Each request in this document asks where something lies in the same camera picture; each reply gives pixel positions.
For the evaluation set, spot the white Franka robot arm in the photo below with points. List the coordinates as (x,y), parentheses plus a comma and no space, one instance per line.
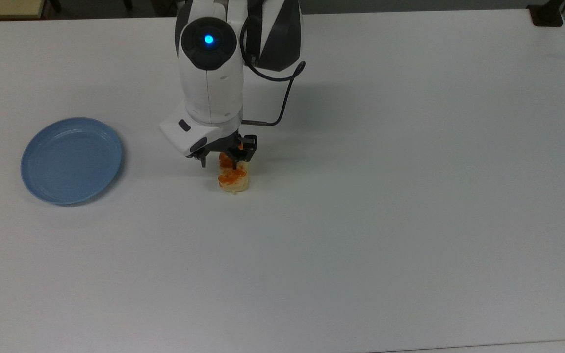
(209,63)

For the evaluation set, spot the bread roll with orange topping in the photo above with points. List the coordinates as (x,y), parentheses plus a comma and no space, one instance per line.
(234,179)

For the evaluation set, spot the blue round plate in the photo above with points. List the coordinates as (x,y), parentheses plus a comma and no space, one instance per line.
(70,161)

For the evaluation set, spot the black table clamp mount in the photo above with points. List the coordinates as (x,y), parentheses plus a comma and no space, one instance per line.
(547,15)

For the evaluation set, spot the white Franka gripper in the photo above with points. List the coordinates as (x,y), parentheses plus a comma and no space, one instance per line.
(192,132)

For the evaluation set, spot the wooden side table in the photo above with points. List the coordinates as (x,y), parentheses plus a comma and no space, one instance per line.
(5,7)

